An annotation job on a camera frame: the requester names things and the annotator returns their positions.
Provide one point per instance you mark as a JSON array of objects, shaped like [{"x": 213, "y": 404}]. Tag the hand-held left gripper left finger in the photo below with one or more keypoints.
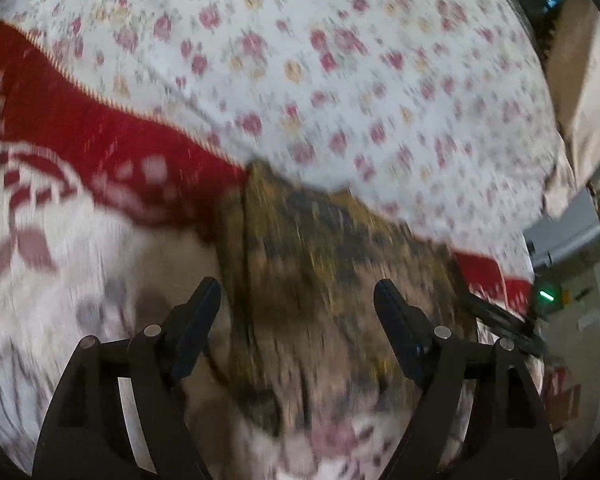
[{"x": 200, "y": 320}]

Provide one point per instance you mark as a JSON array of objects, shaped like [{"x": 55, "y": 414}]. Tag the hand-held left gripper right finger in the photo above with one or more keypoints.
[{"x": 397, "y": 320}]

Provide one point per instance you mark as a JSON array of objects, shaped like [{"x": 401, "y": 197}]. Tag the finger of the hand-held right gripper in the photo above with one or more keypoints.
[{"x": 500, "y": 321}]

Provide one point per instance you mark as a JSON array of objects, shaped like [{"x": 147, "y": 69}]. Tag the brown patterned small garment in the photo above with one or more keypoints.
[{"x": 320, "y": 280}]

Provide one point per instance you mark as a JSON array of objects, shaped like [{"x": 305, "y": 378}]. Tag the red box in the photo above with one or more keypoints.
[{"x": 560, "y": 395}]

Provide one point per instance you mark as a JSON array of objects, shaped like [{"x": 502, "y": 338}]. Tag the red and white floral blanket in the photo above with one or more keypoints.
[{"x": 80, "y": 160}]

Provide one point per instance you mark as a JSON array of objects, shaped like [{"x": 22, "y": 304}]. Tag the beige curtain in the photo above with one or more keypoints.
[{"x": 582, "y": 90}]

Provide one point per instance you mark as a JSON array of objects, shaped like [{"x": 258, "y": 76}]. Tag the white rose print bedsheet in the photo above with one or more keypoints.
[{"x": 330, "y": 70}]

